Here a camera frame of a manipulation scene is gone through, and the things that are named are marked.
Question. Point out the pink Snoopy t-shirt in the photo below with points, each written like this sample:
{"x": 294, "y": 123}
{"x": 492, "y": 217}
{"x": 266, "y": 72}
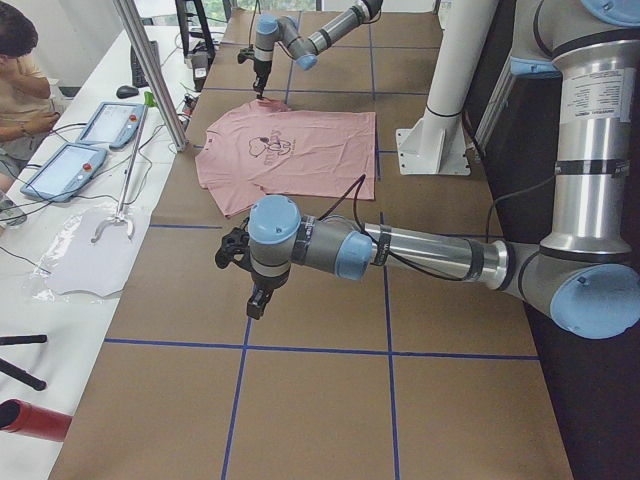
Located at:
{"x": 263, "y": 147}

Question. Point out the red cylinder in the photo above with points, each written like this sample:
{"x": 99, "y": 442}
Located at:
{"x": 23, "y": 418}

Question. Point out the near teach pendant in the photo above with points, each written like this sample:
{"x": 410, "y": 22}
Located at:
{"x": 65, "y": 174}

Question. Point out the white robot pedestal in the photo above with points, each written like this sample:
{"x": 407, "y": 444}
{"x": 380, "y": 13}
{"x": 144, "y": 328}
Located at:
{"x": 436, "y": 144}

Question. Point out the black computer mouse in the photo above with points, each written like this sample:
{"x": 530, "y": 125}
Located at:
{"x": 126, "y": 91}

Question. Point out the black keyboard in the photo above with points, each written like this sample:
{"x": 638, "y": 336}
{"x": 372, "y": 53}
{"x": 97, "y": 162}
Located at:
{"x": 137, "y": 73}

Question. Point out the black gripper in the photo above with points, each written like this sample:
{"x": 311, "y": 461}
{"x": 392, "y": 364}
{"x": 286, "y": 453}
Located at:
{"x": 260, "y": 67}
{"x": 264, "y": 282}

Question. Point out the teach pendant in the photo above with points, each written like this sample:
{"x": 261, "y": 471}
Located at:
{"x": 113, "y": 124}
{"x": 65, "y": 174}

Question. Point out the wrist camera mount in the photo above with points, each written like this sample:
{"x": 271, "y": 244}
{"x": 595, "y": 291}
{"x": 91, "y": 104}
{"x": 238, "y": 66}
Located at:
{"x": 246, "y": 54}
{"x": 235, "y": 249}

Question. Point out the far teach pendant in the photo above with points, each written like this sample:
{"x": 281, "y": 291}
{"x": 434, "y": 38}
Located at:
{"x": 113, "y": 124}

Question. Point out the black box with label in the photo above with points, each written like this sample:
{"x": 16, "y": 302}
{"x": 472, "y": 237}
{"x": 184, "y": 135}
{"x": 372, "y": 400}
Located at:
{"x": 199, "y": 63}

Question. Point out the white cloth in plastic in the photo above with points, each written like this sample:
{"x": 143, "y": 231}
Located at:
{"x": 74, "y": 264}

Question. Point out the aluminium frame post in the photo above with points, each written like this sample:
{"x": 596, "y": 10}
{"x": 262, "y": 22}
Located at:
{"x": 128, "y": 13}

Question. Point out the seated person beige shirt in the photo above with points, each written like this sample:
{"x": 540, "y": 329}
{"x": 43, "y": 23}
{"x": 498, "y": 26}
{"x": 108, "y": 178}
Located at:
{"x": 27, "y": 111}

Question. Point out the metal reacher grabber tool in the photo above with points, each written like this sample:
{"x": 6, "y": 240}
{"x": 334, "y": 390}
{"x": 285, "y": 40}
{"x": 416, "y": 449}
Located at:
{"x": 119, "y": 216}

